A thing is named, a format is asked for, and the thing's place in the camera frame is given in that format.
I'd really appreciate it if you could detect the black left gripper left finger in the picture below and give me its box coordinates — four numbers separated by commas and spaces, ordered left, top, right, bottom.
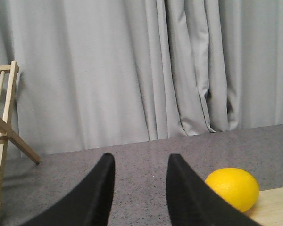
23, 153, 115, 226

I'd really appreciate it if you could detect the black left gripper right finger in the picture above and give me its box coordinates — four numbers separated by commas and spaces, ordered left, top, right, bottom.
166, 154, 259, 226

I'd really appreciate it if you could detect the yellow lemon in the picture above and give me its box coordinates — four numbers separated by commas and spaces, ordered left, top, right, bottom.
205, 168, 259, 213

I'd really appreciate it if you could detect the wooden cutting board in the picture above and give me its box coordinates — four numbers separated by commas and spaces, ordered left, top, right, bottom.
244, 187, 283, 226

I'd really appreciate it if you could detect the wooden folding rack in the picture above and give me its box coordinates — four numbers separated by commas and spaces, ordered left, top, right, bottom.
0, 60, 41, 209

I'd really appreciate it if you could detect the grey curtain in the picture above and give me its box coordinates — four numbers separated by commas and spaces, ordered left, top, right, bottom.
0, 0, 283, 155

